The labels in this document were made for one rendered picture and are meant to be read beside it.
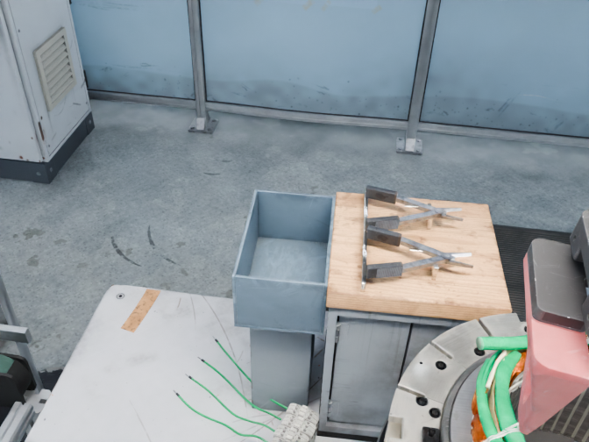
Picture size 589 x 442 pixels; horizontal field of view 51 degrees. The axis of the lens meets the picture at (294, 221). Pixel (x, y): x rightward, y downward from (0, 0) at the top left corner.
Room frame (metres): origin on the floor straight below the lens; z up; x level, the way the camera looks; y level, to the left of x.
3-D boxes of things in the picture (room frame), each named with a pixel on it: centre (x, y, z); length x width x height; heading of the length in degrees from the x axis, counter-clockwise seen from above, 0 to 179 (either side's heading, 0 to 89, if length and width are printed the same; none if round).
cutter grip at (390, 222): (0.57, -0.10, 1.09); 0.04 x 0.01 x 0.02; 101
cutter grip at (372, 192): (0.63, -0.11, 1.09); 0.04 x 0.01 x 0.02; 71
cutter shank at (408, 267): (0.51, -0.15, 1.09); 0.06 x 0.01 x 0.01; 110
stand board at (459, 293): (0.56, -0.15, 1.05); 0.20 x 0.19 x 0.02; 85
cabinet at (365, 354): (0.56, -0.15, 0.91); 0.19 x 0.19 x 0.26; 85
